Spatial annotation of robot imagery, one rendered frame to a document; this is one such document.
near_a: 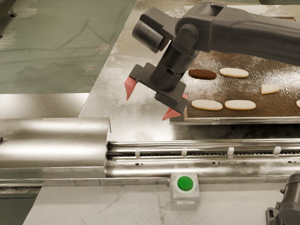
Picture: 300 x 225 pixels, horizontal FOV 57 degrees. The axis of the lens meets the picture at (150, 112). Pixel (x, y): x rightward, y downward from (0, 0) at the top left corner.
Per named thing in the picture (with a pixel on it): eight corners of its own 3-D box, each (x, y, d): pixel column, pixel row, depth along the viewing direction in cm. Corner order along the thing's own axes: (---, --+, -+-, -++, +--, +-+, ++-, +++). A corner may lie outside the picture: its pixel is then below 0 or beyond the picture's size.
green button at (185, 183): (177, 193, 70) (178, 189, 69) (176, 178, 73) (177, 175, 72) (193, 192, 70) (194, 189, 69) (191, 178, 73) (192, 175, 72)
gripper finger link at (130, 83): (141, 118, 64) (157, 93, 57) (114, 103, 64) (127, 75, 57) (150, 100, 69) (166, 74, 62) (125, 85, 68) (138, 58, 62)
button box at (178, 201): (168, 217, 77) (170, 197, 69) (166, 190, 82) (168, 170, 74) (197, 216, 77) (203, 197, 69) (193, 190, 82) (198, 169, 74)
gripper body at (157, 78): (176, 107, 59) (193, 85, 53) (134, 84, 58) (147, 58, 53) (182, 89, 63) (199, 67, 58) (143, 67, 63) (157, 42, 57)
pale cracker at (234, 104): (225, 110, 90) (226, 107, 89) (223, 100, 92) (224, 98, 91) (256, 110, 90) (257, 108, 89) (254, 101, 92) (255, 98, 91)
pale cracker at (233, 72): (219, 75, 98) (220, 73, 97) (219, 67, 100) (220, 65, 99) (248, 78, 97) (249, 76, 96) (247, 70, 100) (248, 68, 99)
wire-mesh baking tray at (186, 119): (184, 122, 88) (184, 119, 86) (173, 20, 116) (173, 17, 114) (340, 119, 88) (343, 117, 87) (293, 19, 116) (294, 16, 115)
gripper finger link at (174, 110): (167, 133, 65) (186, 109, 58) (140, 118, 64) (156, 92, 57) (174, 114, 69) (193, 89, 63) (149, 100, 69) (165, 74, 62)
